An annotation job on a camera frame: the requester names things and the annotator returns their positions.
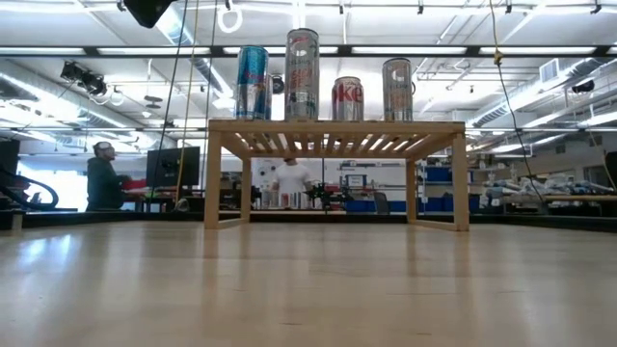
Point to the Celsius Peach Vibe can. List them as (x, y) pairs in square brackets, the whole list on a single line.
[(302, 72)]

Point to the black computer monitor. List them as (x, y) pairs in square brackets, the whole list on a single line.
[(173, 166)]

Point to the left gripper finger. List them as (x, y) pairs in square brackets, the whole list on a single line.
[(149, 12)]

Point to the person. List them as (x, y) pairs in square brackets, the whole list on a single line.
[(103, 183), (291, 178)]

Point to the wooden slatted shelf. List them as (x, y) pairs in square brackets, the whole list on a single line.
[(337, 126)]

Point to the cluttered wooden workbench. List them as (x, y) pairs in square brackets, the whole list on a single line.
[(578, 198)]

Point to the silver Diet Coke can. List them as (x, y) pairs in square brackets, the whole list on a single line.
[(347, 98)]

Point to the black aluminium table frame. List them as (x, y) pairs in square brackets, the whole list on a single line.
[(96, 218)]

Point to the black ceiling spotlight cluster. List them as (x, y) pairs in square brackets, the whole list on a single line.
[(89, 82)]

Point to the blue storage bin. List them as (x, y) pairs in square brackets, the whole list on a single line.
[(438, 174), (448, 204)]

